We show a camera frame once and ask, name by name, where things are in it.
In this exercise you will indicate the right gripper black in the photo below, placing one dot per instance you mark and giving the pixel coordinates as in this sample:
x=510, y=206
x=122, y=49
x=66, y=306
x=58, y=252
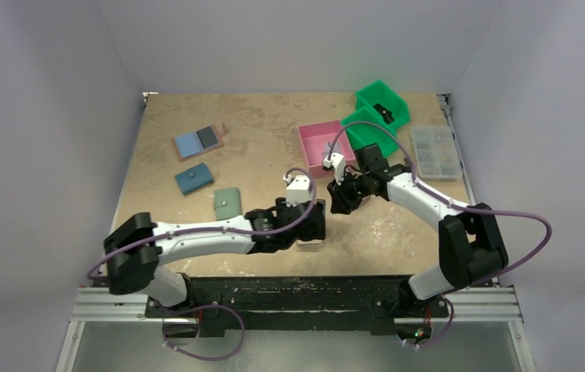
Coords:
x=349, y=189

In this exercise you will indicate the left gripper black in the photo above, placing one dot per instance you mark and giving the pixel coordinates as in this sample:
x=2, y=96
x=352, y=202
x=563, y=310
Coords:
x=317, y=234

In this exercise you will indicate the beige card holder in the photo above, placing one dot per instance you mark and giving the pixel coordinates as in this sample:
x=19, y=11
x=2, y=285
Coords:
x=309, y=246

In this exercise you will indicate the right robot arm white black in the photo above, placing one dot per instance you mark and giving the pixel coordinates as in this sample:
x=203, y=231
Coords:
x=470, y=246

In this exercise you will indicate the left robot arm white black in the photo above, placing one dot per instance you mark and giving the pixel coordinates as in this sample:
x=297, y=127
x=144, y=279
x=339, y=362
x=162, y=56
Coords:
x=140, y=248

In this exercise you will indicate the cards in pink box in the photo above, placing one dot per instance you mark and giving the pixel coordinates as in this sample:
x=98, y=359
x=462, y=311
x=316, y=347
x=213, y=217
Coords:
x=336, y=148

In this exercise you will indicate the green card holder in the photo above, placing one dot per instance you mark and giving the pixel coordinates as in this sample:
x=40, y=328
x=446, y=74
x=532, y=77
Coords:
x=227, y=203

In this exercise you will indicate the blue card holder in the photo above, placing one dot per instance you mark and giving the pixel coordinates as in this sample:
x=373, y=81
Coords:
x=194, y=178

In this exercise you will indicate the open brown card holder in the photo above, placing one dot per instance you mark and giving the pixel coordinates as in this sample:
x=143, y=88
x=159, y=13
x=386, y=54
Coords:
x=195, y=143

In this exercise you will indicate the pink box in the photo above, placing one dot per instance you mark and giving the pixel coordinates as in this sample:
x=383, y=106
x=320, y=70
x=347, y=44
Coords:
x=313, y=138

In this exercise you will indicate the front green bin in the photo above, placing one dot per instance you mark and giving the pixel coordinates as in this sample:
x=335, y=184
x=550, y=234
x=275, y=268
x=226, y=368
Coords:
x=363, y=135

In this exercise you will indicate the green bin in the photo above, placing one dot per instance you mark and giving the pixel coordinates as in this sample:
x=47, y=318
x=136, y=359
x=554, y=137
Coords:
x=363, y=135
x=379, y=92

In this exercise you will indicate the black object in bin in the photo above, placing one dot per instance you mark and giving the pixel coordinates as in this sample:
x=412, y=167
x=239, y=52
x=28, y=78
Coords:
x=387, y=116

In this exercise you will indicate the clear screw organizer box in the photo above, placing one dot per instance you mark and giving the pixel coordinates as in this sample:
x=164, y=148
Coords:
x=436, y=154

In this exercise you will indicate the rear green bin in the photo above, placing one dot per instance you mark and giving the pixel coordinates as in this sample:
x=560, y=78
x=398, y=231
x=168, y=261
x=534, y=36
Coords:
x=379, y=92

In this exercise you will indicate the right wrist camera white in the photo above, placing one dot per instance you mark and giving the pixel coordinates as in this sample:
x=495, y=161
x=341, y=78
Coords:
x=336, y=164

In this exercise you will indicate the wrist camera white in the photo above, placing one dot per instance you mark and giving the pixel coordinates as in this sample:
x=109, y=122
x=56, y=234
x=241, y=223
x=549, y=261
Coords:
x=336, y=164
x=298, y=189

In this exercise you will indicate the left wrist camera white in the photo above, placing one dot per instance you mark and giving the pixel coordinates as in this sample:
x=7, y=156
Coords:
x=298, y=189

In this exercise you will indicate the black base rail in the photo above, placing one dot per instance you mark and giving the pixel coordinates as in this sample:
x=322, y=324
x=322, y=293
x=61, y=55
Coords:
x=370, y=303

